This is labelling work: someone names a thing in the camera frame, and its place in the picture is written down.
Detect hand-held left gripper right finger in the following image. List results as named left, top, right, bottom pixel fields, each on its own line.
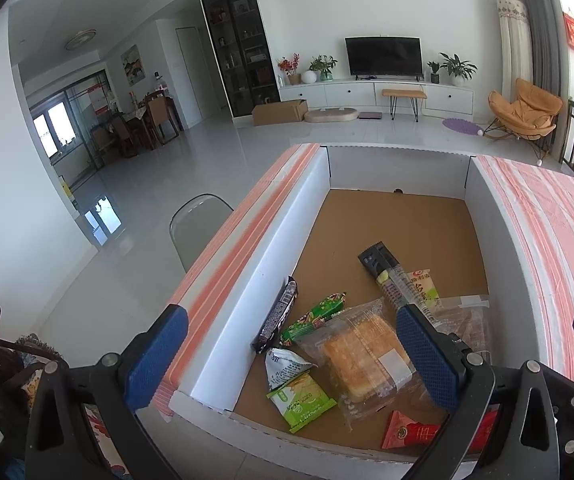
left=396, top=304, right=563, bottom=480

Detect white interior door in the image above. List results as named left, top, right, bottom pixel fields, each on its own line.
left=174, top=26, right=205, bottom=130

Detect red poster on glass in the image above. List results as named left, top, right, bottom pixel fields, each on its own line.
left=87, top=80, right=110, bottom=113

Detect orange lounge chair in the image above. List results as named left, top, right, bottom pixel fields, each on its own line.
left=482, top=77, right=564, bottom=153

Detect black glass display cabinet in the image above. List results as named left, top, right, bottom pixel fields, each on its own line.
left=198, top=0, right=280, bottom=118

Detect orange striped tablecloth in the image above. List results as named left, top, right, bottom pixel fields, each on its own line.
left=154, top=142, right=574, bottom=421

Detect glass sliding door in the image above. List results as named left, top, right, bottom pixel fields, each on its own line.
left=29, top=72, right=118, bottom=181

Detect lime green snack packet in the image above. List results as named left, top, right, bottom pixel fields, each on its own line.
left=266, top=372, right=339, bottom=434

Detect white box with brown base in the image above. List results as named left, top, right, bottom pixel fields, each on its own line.
left=167, top=144, right=574, bottom=471

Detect small wooden bench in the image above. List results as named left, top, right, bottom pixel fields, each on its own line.
left=382, top=88, right=428, bottom=122

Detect red snack packet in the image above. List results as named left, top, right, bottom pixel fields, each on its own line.
left=381, top=407, right=500, bottom=453

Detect grey curtain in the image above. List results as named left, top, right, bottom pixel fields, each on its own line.
left=504, top=0, right=570, bottom=101

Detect green patterned snack packet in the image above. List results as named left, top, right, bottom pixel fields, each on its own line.
left=279, top=292, right=348, bottom=347

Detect white television cabinet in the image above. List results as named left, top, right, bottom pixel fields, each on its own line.
left=278, top=80, right=475, bottom=117

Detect cream and green cracker packet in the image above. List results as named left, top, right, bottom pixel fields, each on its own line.
left=402, top=267, right=442, bottom=313

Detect clear yellow cake packet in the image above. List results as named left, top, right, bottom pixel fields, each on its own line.
left=294, top=297, right=430, bottom=433

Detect green plant in glass vase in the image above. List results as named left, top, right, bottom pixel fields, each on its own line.
left=308, top=55, right=339, bottom=82

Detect brown cardboard box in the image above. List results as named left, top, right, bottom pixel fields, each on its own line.
left=252, top=99, right=309, bottom=127

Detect round ceiling lamp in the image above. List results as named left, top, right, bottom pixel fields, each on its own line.
left=64, top=29, right=98, bottom=52

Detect pink oval floor mat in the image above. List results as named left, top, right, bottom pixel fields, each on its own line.
left=304, top=107, right=359, bottom=124

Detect large leafy potted plant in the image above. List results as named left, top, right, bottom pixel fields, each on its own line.
left=440, top=52, right=479, bottom=87

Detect wooden dining table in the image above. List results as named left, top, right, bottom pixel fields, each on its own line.
left=112, top=107, right=168, bottom=151

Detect framed wall painting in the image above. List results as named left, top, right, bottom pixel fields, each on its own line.
left=120, top=44, right=147, bottom=86

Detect black television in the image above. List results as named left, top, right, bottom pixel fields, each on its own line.
left=344, top=36, right=425, bottom=82

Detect standing air conditioner with cover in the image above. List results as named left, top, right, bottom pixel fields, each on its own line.
left=496, top=0, right=535, bottom=111

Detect purple round floor mat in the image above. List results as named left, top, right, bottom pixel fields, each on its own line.
left=442, top=116, right=480, bottom=133

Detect small white snack packet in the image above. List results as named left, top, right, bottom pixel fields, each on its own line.
left=265, top=347, right=318, bottom=392

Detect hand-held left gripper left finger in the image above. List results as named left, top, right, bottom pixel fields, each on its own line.
left=24, top=304, right=190, bottom=480

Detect wooden dining chair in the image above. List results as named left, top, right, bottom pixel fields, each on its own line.
left=144, top=92, right=182, bottom=147

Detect red flowers in vase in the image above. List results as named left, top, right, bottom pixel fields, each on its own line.
left=277, top=53, right=302, bottom=86

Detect dark chocolate bar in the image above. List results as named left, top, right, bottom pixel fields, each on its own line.
left=251, top=276, right=299, bottom=355

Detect long black and clear packet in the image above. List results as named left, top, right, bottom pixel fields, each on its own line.
left=357, top=241, right=440, bottom=326

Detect red patterned cloth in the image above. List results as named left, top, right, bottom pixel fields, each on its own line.
left=81, top=402, right=135, bottom=480

